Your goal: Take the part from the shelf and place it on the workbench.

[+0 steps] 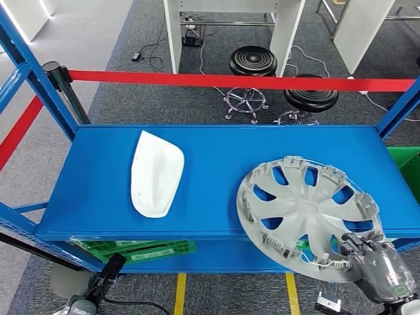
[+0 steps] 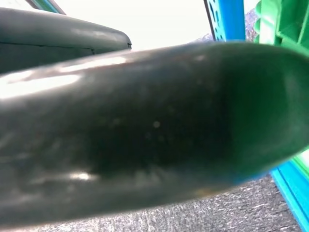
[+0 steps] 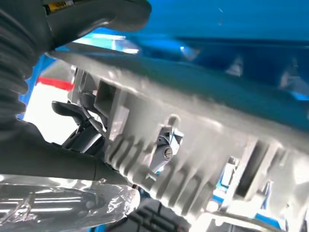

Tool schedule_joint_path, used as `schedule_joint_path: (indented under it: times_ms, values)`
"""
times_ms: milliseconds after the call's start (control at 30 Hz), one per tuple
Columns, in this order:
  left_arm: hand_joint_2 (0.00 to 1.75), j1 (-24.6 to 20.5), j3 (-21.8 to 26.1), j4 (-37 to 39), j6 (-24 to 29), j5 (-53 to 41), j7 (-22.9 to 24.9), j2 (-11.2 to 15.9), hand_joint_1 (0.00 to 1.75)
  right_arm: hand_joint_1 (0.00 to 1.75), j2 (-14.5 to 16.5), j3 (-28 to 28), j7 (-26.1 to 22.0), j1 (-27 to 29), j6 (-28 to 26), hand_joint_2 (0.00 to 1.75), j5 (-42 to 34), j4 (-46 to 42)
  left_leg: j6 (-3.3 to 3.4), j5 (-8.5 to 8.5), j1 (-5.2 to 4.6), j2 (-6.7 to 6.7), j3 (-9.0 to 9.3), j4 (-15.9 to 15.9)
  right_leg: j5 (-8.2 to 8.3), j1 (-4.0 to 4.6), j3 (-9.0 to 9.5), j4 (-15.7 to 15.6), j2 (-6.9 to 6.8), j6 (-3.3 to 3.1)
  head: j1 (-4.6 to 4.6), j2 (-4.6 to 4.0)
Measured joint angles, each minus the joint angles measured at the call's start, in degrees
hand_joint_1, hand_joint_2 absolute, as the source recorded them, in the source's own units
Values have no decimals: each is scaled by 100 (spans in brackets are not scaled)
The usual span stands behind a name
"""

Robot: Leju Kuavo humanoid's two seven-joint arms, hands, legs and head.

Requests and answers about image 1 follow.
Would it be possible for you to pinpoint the black device box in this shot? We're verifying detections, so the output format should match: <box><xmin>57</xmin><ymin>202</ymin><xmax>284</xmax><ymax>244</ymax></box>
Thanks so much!
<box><xmin>182</xmin><ymin>26</ymin><xmax>206</xmax><ymax>48</ymax></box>

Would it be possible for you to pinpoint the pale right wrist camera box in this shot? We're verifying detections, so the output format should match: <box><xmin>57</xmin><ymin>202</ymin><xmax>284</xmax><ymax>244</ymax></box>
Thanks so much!
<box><xmin>317</xmin><ymin>291</ymin><xmax>342</xmax><ymax>310</ymax></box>

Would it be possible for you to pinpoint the white desk panel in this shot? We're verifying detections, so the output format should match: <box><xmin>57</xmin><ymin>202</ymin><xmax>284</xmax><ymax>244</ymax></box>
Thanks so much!
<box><xmin>333</xmin><ymin>0</ymin><xmax>396</xmax><ymax>75</ymax></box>

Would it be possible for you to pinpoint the black round stool chrome base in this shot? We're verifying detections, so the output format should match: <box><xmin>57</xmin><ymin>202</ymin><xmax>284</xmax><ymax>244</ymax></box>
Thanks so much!
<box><xmin>273</xmin><ymin>74</ymin><xmax>340</xmax><ymax>127</ymax></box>
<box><xmin>223</xmin><ymin>45</ymin><xmax>277</xmax><ymax>125</ymax></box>

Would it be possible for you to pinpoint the long red barrier belt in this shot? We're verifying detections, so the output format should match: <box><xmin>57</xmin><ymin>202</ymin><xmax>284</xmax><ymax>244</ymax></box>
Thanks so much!
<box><xmin>67</xmin><ymin>69</ymin><xmax>416</xmax><ymax>93</ymax></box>

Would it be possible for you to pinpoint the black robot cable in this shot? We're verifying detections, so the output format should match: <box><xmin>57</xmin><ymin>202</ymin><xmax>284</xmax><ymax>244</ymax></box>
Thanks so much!
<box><xmin>102</xmin><ymin>295</ymin><xmax>171</xmax><ymax>315</ymax></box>

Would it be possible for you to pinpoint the white plastic mirror cover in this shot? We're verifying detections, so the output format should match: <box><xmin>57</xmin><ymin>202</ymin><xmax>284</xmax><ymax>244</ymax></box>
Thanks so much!
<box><xmin>130</xmin><ymin>129</ymin><xmax>185</xmax><ymax>219</ymax></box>

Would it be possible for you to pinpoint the silver plastic wheel hubcap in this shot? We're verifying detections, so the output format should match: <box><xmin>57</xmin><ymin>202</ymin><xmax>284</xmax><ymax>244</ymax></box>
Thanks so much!
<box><xmin>236</xmin><ymin>156</ymin><xmax>385</xmax><ymax>284</ymax></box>

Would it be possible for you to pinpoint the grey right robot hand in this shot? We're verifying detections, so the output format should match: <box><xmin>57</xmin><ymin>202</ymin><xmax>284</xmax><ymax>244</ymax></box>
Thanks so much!
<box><xmin>339</xmin><ymin>232</ymin><xmax>416</xmax><ymax>305</ymax></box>

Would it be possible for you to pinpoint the blue metal shelf rack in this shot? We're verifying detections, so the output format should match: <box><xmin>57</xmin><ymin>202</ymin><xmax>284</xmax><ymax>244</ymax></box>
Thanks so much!
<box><xmin>0</xmin><ymin>4</ymin><xmax>420</xmax><ymax>275</ymax></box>

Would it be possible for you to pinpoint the green open plastic crate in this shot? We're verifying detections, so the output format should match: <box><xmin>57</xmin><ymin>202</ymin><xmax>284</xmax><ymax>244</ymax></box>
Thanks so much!
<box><xmin>386</xmin><ymin>146</ymin><xmax>420</xmax><ymax>205</ymax></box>

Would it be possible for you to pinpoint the black chrome barrier stanchion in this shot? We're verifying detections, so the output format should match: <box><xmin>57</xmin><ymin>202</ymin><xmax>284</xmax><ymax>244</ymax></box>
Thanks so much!
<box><xmin>42</xmin><ymin>60</ymin><xmax>92</xmax><ymax>126</ymax></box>

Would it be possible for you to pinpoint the short red barrier belt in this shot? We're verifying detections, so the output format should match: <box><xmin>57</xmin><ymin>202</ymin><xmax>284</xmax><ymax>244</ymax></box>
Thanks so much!
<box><xmin>0</xmin><ymin>95</ymin><xmax>44</xmax><ymax>173</ymax></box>

